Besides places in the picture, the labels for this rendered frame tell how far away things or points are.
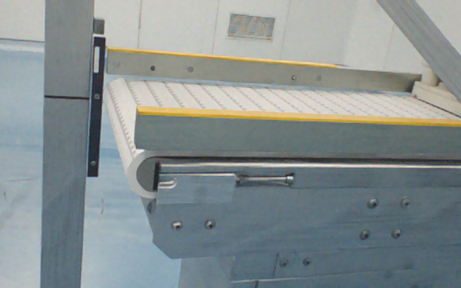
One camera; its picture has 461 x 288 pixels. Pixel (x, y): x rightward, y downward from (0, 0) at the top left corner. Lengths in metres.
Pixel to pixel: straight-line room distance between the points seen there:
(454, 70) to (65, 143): 0.50
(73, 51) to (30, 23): 4.83
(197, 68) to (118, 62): 0.11
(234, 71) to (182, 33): 4.97
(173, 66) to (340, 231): 0.32
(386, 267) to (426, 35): 0.31
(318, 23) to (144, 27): 2.07
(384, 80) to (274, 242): 0.41
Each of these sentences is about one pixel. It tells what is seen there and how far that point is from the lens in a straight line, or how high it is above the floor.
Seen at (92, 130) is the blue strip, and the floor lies 0.84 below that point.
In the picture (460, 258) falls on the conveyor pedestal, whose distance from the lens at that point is 0.74.
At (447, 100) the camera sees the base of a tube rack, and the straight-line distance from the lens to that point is 0.81.
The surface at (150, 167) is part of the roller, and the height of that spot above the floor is 0.90.
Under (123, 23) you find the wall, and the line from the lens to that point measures 5.56.
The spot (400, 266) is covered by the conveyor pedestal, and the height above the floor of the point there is 0.75.
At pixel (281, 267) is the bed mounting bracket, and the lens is 0.59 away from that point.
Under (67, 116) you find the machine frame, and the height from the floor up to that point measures 0.85.
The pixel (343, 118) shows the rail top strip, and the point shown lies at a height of 0.95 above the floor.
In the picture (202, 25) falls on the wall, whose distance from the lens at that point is 5.73.
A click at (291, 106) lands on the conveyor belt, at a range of 0.65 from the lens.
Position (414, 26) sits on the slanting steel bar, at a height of 1.05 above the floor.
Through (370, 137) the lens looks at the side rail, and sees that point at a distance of 0.51.
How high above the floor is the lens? 1.07
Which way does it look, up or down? 19 degrees down
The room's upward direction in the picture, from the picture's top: 8 degrees clockwise
